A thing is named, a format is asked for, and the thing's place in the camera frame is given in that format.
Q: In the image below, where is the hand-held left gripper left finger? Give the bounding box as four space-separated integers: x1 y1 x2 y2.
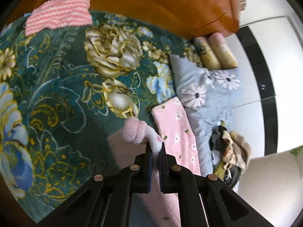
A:
53 142 153 227

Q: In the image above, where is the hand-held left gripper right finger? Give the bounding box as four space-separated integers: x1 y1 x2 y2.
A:
159 142 275 227

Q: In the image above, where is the pink fleece floral garment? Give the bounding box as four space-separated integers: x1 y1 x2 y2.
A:
106 96 202 227

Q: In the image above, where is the light blue garment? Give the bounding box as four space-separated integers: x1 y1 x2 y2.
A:
211 150 224 169

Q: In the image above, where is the mustard knitted sweater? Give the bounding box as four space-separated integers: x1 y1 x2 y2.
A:
214 120 233 176

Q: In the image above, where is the cream printed shirt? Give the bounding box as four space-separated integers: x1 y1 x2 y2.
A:
222 130 252 172

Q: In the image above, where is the blue floral duvet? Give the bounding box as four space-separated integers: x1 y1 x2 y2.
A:
169 54 242 192

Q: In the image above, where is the green floral blanket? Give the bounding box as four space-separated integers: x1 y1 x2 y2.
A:
0 10 204 224

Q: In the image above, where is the yellow floral pillow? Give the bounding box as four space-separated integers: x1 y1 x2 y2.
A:
192 36 222 70

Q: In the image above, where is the pink floral pillow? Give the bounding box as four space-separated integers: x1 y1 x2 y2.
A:
208 33 238 69

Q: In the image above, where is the green plant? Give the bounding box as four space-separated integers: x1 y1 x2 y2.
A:
290 145 303 162

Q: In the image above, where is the white wardrobe with black stripe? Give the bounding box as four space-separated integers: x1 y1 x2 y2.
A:
225 16 303 159

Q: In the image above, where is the wooden headboard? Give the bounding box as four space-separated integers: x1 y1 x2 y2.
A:
7 0 241 39

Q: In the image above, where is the pink white knitted cloth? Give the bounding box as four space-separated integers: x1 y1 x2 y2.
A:
25 0 93 37

